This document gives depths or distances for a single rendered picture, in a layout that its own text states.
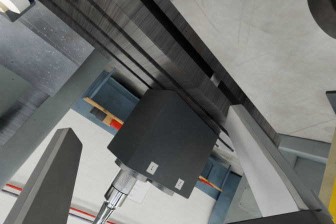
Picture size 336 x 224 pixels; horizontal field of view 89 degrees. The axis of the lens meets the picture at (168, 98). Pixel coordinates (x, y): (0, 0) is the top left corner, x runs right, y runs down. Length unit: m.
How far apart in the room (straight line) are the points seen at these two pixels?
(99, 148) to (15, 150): 4.09
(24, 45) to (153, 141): 0.51
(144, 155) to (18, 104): 0.49
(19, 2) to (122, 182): 0.35
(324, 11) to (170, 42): 0.44
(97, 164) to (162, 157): 4.53
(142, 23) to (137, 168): 0.27
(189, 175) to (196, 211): 6.73
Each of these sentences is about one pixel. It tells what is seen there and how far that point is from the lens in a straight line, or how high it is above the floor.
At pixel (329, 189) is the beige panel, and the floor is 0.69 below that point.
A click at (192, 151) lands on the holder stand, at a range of 0.46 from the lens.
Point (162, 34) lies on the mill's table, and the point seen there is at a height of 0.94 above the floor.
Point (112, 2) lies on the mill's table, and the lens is 0.29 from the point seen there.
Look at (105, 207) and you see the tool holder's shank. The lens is 0.45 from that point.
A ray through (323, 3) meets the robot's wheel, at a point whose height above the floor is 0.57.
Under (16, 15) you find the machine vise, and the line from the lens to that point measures 0.52.
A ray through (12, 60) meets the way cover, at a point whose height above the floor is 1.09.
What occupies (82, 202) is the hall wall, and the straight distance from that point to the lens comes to 5.21.
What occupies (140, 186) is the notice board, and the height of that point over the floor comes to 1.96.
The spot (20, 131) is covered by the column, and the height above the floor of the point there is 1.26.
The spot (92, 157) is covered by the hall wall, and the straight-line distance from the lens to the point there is 4.82.
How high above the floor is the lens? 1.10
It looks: 18 degrees down
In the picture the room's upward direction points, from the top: 147 degrees counter-clockwise
